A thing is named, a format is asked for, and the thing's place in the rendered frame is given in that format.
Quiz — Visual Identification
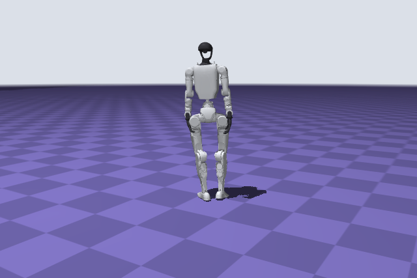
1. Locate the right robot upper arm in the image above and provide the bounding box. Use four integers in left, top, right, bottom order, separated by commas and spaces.
216, 65, 229, 96

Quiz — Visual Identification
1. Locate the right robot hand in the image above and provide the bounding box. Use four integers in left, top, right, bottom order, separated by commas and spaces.
223, 111, 233, 134

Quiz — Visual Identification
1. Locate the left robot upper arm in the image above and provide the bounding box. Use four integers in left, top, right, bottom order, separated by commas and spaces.
185, 67, 194, 98

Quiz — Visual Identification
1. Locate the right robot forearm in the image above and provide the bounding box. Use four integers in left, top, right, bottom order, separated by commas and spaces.
223, 89, 233, 116

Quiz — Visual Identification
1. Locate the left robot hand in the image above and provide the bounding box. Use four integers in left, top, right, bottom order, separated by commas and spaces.
185, 113, 193, 132

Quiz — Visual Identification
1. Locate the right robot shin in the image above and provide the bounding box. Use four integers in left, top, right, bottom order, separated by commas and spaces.
216, 152, 227, 193

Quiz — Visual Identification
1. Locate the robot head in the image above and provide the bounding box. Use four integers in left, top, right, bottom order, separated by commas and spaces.
198, 42, 212, 65

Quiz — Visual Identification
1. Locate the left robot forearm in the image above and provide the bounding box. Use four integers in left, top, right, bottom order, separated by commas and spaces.
184, 91, 192, 117

